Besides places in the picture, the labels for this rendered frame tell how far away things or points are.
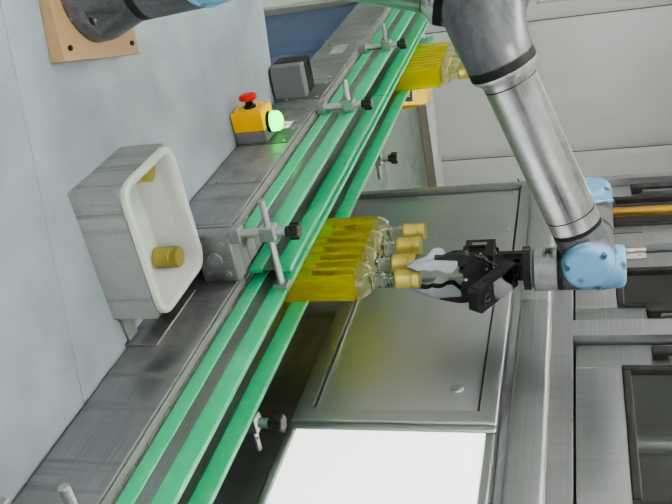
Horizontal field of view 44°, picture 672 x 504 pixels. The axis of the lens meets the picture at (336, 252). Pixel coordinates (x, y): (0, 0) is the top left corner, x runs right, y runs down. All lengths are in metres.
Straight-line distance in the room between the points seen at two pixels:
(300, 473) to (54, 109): 0.65
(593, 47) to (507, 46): 6.31
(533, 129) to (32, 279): 0.71
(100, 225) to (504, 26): 0.63
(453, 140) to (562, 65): 1.16
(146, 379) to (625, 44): 6.50
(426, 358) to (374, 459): 0.26
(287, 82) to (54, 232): 0.93
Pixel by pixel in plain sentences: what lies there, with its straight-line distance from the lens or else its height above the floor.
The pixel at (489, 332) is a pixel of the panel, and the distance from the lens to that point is 1.55.
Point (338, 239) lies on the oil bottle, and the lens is 1.60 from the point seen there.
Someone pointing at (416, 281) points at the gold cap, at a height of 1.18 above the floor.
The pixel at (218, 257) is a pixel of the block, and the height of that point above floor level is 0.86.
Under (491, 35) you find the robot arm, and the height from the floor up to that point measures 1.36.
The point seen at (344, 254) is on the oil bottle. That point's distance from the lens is 1.55.
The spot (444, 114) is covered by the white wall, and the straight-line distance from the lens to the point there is 7.71.
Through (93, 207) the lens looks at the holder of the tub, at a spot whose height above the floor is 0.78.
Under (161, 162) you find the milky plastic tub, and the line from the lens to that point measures 1.37.
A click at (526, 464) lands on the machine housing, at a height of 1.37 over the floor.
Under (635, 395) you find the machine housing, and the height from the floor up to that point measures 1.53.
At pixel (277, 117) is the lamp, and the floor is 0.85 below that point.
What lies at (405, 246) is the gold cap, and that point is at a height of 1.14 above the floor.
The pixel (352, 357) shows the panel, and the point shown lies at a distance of 1.54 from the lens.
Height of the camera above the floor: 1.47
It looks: 17 degrees down
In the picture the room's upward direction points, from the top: 88 degrees clockwise
